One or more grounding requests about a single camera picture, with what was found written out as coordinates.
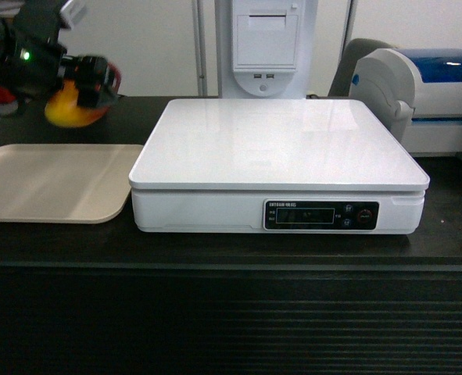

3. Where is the black checkout counter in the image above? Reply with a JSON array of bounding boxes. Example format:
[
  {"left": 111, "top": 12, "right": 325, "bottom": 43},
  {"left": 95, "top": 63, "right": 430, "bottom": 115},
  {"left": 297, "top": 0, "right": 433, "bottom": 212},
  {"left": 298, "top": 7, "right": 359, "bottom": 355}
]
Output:
[{"left": 0, "top": 95, "right": 462, "bottom": 375}]

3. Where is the dark red mango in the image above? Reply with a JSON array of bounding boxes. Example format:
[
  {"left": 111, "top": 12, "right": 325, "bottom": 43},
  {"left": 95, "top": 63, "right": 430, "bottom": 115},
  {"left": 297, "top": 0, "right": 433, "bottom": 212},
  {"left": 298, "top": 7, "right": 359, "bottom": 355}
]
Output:
[{"left": 44, "top": 80, "right": 109, "bottom": 128}]

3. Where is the white checkout scale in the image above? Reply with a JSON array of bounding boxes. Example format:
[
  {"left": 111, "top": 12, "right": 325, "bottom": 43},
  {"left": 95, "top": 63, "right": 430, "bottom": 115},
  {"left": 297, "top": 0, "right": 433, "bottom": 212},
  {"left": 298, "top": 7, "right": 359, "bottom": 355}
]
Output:
[{"left": 129, "top": 99, "right": 430, "bottom": 234}]

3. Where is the white POS terminal stand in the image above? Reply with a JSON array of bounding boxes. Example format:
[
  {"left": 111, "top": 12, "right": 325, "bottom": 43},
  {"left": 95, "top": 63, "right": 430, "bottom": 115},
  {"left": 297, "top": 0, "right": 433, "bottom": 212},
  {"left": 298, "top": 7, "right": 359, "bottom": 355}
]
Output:
[{"left": 191, "top": 0, "right": 359, "bottom": 99}]

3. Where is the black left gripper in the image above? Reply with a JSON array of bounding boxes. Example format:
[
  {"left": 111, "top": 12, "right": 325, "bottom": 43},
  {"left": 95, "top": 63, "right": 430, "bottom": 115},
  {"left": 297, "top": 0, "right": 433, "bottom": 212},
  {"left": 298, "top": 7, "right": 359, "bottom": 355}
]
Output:
[{"left": 61, "top": 55, "right": 120, "bottom": 109}]

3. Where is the beige plastic tray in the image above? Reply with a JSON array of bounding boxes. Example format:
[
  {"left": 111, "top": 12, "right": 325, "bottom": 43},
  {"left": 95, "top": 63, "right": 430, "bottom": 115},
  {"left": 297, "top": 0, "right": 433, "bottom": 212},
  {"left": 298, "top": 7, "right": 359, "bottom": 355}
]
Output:
[{"left": 0, "top": 144, "right": 141, "bottom": 224}]

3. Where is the white blue label printer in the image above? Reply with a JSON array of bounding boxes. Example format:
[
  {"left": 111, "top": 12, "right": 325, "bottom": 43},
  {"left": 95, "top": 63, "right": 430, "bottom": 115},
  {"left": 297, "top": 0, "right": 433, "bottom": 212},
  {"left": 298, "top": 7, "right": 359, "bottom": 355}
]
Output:
[{"left": 349, "top": 48, "right": 462, "bottom": 161}]

